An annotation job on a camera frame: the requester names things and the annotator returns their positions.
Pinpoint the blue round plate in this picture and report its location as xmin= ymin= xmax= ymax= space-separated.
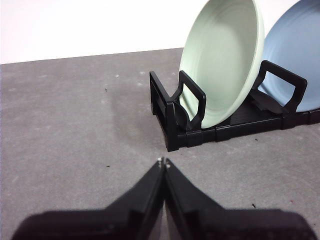
xmin=257 ymin=0 xmax=320 ymax=113

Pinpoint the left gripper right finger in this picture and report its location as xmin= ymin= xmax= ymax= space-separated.
xmin=164 ymin=159 xmax=317 ymax=240

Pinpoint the green round plate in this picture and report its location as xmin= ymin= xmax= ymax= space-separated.
xmin=178 ymin=0 xmax=265 ymax=130

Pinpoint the black plate rack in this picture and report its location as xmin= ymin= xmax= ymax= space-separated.
xmin=149 ymin=59 xmax=320 ymax=153

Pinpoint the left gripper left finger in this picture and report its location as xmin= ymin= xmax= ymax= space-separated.
xmin=11 ymin=157 xmax=166 ymax=240

